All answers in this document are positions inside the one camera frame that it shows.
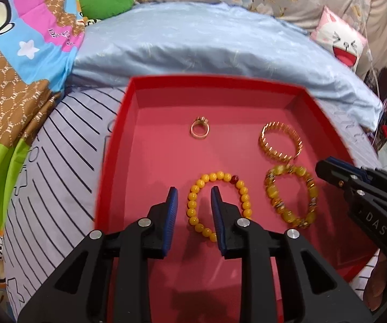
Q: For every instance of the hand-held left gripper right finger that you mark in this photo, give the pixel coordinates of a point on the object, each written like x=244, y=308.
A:
x=219, y=223

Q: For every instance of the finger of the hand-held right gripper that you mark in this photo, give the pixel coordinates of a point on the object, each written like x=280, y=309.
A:
x=331, y=175
x=345, y=165

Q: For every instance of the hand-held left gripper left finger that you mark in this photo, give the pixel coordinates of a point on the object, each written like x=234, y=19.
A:
x=169, y=223

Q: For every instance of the red cardboard box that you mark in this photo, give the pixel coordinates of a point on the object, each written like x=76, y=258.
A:
x=166, y=154

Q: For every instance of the person's right hand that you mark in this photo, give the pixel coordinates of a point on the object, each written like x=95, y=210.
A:
x=380, y=279

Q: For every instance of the gold ribbed bangle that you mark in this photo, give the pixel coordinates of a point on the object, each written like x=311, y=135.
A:
x=281, y=125

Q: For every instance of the pink cartoon face pillow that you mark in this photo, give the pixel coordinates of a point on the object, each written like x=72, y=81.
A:
x=341, y=43

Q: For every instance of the grey striped bedsheet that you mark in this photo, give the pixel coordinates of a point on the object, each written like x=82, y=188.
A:
x=62, y=158

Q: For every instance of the light blue blanket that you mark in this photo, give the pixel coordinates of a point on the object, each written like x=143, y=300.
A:
x=197, y=40

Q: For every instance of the cartoon monkey printed blanket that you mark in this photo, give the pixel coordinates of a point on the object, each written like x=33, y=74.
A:
x=12, y=74

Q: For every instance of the green pillow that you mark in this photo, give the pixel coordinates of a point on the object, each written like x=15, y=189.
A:
x=106, y=0

